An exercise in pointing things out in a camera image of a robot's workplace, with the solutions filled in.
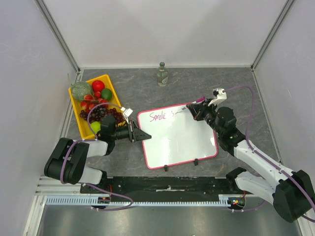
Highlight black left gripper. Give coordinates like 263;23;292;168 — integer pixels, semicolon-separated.
111;120;151;143

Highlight magenta whiteboard marker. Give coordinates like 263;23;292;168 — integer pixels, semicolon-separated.
175;96;206;114

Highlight pink framed whiteboard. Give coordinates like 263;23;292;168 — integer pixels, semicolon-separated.
137;104;218;170

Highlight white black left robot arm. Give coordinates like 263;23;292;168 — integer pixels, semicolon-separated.
44;115;152;193

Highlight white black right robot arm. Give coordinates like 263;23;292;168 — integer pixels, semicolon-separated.
186;99;315;223

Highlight light green apple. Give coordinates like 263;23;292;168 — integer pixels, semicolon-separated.
90;121;101;134

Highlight purple grape bunch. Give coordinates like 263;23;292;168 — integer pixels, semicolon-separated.
79;105;124;125

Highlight clear glass soda bottle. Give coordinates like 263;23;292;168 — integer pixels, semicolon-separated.
157;62;168;87

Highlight green lime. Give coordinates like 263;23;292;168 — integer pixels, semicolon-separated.
101;88;113;101

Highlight yellow plastic bin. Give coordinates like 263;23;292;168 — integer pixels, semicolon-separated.
68;74;126;139

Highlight red strawberry cluster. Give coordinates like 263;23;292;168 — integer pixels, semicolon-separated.
80;91;107;112

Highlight red apple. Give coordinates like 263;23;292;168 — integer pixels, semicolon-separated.
92;80;105;92

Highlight green netted melon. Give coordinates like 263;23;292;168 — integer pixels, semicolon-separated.
70;81;92;101

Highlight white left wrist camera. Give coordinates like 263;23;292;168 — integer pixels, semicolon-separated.
121;107;133;122

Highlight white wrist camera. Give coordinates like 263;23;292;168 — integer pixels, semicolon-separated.
211;88;227;105
121;107;133;122

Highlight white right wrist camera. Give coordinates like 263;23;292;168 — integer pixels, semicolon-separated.
211;88;227;105

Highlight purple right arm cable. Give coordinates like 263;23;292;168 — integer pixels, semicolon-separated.
225;85;315;223

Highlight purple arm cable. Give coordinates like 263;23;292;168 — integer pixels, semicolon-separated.
59;102;135;212
225;85;315;223

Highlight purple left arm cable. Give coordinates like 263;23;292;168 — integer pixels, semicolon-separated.
59;102;135;212

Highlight white cable duct rail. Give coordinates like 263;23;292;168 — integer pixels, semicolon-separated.
46;195;231;207

